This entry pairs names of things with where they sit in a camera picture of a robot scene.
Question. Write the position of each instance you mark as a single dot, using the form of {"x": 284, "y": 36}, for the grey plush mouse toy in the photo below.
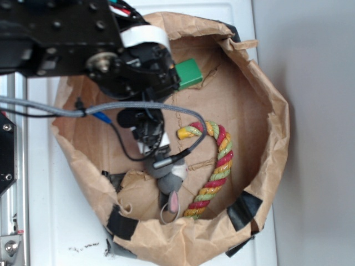
{"x": 169, "y": 181}

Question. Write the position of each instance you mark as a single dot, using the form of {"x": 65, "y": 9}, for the black tape on bag rim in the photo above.
{"x": 114, "y": 179}

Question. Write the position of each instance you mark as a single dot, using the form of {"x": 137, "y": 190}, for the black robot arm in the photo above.
{"x": 108, "y": 41}

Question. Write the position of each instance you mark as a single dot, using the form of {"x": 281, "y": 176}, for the black tape front left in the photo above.
{"x": 123, "y": 228}

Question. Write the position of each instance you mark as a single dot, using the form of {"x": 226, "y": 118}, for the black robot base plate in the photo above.
{"x": 8, "y": 153}

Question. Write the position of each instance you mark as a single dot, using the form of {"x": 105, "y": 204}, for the black tape right side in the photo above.
{"x": 226, "y": 32}

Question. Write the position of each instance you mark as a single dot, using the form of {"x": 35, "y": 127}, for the aluminium frame rail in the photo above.
{"x": 14, "y": 191}

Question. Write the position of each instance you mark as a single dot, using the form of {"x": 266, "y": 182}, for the black tape front right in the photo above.
{"x": 243, "y": 210}

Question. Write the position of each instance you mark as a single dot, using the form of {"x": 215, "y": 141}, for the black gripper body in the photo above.
{"x": 142, "y": 69}

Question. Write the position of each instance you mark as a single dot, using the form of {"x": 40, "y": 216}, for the green rectangular block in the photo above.
{"x": 189, "y": 73}

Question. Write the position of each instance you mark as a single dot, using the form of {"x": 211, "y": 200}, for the multicolour rope toy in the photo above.
{"x": 203, "y": 191}

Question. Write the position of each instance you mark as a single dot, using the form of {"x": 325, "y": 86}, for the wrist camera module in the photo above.
{"x": 148, "y": 129}

